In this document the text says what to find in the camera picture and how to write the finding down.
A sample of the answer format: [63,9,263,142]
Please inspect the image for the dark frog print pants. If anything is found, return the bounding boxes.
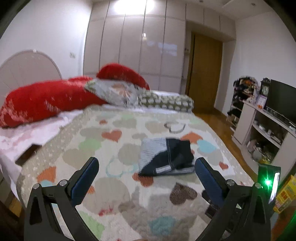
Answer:
[138,138,194,177]

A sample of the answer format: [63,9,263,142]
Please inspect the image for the yellow cardboard box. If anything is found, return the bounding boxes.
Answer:
[273,175,296,214]

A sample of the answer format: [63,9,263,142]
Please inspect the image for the white shelf tv unit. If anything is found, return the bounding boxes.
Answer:
[232,101,295,183]

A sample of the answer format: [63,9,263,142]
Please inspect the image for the black television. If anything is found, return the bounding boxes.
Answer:
[264,79,295,126]

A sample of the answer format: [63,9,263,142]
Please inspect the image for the heart pattern bedspread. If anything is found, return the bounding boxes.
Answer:
[16,108,255,241]

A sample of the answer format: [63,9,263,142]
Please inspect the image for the white bed sheet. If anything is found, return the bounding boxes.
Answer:
[0,110,83,197]

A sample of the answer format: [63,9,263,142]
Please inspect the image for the dark shelf with items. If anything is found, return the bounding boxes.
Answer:
[226,76,259,132]

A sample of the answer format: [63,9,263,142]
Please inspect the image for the small black clock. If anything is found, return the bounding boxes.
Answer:
[259,78,271,97]

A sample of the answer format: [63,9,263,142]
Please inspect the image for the wooden door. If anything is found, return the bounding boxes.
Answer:
[185,32,223,113]

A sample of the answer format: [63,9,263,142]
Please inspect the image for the olive polka dot pillow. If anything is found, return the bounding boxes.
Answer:
[138,90,194,113]

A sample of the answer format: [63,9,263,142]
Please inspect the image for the grey floral pillow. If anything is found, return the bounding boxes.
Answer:
[84,78,145,107]

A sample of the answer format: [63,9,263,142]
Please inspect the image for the round beige headboard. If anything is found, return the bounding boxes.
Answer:
[0,50,62,104]

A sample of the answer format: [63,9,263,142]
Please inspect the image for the white wardrobe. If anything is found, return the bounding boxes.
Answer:
[83,1,236,92]

